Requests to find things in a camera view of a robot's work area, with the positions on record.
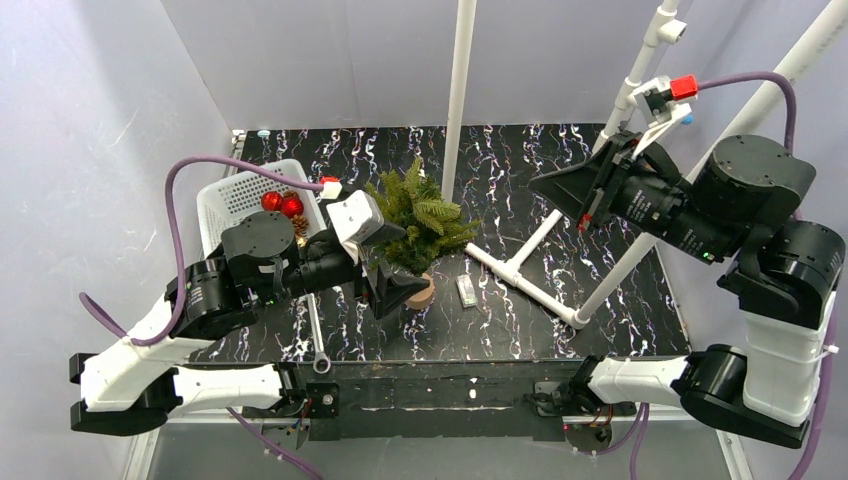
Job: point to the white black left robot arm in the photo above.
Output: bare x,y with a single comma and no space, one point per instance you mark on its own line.
130,389

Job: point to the black front mounting rail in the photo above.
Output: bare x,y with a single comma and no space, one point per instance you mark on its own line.
430,399

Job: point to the white PVC pipe frame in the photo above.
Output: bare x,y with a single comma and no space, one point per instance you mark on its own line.
739,204

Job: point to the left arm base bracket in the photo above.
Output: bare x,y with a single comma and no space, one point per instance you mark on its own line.
303,400

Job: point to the brown pine cone ornament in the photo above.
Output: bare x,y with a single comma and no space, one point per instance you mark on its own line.
300,225

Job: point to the red bauble ornament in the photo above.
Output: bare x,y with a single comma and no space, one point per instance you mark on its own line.
272,201
291,207

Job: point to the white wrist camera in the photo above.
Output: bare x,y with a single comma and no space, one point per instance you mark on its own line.
665,104
356,219

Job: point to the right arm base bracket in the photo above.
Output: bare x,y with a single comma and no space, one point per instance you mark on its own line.
587,425

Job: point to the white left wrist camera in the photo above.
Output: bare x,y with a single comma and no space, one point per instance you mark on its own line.
356,219

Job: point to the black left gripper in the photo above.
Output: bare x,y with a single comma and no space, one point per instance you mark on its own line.
370,285

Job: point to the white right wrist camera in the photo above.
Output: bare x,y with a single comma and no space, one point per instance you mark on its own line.
665,104

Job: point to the small green christmas tree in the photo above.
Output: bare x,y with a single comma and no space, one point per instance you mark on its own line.
434,228

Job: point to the white plastic basket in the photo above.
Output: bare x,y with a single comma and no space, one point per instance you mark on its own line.
227,202

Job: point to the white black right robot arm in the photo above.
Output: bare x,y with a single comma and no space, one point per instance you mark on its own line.
764,391

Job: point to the silver combination wrench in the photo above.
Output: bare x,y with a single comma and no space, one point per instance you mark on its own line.
321,362

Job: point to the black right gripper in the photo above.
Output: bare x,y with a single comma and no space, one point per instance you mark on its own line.
607,187

